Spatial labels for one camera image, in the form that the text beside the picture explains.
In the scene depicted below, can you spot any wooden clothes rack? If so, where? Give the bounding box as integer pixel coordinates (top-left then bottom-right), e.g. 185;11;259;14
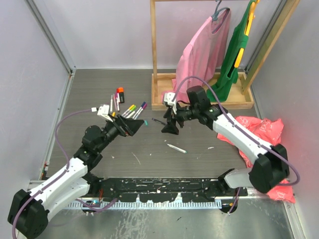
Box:
149;0;301;112

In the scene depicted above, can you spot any grey hanger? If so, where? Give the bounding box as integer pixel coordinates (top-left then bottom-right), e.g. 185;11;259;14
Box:
211;0;230;23

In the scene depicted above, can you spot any grey white pen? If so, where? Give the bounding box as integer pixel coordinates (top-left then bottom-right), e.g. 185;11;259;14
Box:
110;94;113;112

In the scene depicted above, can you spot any purple cap white marker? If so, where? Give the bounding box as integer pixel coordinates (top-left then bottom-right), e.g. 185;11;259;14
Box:
134;103;148;120

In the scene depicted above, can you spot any pink t-shirt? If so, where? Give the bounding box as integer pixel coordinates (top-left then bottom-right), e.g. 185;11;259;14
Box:
172;7;231;92

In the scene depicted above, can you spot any dark purple pen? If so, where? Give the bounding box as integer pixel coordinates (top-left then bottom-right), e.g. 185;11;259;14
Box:
152;118;166;125

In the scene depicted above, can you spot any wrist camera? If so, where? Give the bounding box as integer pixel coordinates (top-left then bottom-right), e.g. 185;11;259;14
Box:
97;105;112;120
162;92;176;108

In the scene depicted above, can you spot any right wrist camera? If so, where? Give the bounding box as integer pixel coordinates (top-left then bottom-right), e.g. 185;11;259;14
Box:
162;92;176;108

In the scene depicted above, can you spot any orange black highlighter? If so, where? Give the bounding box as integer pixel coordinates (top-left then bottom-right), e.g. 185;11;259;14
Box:
117;87;125;104

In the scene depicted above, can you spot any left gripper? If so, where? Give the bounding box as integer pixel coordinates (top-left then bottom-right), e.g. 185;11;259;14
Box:
96;114;143;152

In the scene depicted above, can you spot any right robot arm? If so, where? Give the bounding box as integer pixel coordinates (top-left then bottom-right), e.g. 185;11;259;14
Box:
162;86;290;196

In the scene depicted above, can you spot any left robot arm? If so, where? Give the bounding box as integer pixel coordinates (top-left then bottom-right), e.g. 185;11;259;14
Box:
7;115;144;239

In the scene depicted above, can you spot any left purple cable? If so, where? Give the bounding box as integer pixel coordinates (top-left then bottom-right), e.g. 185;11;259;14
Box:
11;107;118;239

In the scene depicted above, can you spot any green t-shirt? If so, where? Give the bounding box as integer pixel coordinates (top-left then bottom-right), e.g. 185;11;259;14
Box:
205;0;257;102

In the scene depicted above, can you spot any yellow cap white marker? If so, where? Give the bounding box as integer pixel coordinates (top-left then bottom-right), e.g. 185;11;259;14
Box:
121;104;135;118

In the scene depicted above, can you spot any yellow hanger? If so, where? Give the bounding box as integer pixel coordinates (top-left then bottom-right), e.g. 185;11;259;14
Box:
234;0;260;68

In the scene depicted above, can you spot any red plastic bag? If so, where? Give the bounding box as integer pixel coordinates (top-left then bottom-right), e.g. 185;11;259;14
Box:
216;116;296;204

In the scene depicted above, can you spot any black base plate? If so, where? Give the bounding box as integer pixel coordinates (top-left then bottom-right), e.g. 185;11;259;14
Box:
85;178;237;203

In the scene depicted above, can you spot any pink white pen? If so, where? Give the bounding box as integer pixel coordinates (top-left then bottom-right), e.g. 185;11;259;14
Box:
113;94;120;112

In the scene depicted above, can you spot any white pen teal tip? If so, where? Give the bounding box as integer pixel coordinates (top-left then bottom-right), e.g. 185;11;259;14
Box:
167;144;187;154

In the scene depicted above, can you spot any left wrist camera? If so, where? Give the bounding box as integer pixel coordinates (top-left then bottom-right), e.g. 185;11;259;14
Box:
97;105;112;120

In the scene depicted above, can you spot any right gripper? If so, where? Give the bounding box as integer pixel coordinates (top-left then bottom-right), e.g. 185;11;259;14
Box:
161;101;199;135

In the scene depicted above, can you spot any blue cap white marker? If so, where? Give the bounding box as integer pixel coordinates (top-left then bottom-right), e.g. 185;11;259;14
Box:
133;102;146;120

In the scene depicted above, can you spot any white slotted cable duct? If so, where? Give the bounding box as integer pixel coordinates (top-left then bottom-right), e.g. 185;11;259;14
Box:
66;201;222;210

